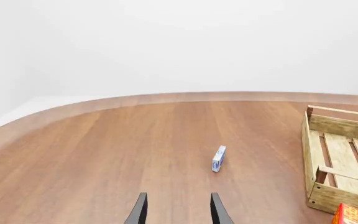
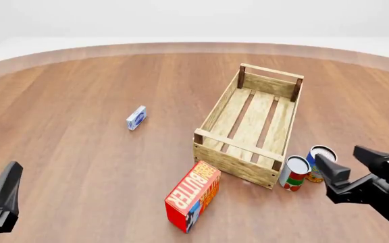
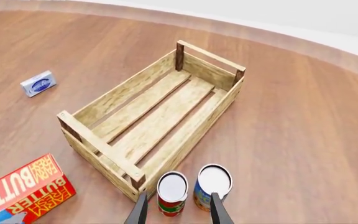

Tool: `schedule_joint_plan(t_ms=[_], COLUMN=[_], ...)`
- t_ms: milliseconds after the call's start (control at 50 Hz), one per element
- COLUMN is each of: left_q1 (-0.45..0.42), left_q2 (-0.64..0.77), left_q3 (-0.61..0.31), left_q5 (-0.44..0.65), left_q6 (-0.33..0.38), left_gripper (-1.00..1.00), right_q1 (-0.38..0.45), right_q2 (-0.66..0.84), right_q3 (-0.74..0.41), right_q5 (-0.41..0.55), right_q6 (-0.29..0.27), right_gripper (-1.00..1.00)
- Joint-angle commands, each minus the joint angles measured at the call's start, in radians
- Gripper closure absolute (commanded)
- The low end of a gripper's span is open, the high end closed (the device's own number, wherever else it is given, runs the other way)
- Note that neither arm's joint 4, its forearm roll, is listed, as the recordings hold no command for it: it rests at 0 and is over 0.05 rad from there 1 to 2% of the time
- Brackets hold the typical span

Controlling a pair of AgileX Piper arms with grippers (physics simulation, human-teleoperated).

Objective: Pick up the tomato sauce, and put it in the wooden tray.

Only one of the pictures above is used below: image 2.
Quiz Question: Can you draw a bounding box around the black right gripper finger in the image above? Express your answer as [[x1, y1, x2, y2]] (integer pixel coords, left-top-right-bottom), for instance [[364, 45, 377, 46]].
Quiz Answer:
[[314, 153, 352, 188], [353, 144, 389, 178]]

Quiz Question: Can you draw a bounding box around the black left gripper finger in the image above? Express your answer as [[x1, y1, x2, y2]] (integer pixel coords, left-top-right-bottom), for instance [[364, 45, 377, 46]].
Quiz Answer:
[[0, 161, 24, 216]]

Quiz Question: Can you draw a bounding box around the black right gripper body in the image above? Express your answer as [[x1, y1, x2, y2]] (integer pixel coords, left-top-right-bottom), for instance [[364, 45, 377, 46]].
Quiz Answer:
[[325, 165, 389, 207]]

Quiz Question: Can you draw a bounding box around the tomato sauce tin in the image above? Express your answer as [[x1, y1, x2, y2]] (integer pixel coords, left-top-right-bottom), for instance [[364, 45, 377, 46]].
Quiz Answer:
[[279, 155, 313, 192]]

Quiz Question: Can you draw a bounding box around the wooden slat tray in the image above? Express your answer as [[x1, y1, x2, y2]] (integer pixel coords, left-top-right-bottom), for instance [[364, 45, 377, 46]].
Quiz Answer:
[[192, 63, 305, 190]]

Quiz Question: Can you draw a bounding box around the yellow blue printed tin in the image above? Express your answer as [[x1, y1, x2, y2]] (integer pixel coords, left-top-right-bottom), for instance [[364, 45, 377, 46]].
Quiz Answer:
[[305, 144, 338, 184]]

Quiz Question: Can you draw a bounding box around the red butter box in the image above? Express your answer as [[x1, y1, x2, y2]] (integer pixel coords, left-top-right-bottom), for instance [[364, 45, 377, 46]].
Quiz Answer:
[[164, 160, 222, 234]]

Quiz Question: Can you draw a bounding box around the small blue white box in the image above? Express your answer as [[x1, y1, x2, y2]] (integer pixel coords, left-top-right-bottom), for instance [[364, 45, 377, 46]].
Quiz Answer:
[[126, 105, 147, 132]]

